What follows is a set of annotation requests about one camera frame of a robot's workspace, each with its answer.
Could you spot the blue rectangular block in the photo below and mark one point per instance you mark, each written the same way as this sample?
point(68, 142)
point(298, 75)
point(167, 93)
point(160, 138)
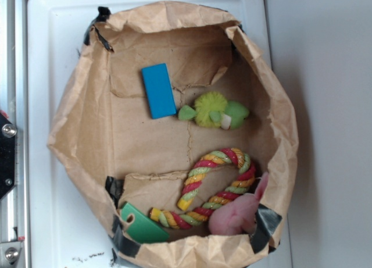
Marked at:
point(159, 91)

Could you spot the green fuzzy plush toy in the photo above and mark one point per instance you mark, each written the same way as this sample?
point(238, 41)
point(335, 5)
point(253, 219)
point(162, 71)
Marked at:
point(214, 110)

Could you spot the brown paper bag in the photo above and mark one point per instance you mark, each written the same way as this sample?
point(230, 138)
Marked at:
point(113, 151)

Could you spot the pink plush bunny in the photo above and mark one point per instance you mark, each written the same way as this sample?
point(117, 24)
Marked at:
point(238, 216)

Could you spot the white plastic tray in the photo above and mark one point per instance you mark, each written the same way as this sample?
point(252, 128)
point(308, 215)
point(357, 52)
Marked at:
point(64, 230)

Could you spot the black metal bracket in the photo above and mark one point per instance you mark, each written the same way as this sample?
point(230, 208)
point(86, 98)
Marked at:
point(7, 155)

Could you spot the aluminium frame rail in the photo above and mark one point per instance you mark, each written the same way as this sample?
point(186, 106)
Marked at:
point(15, 210)

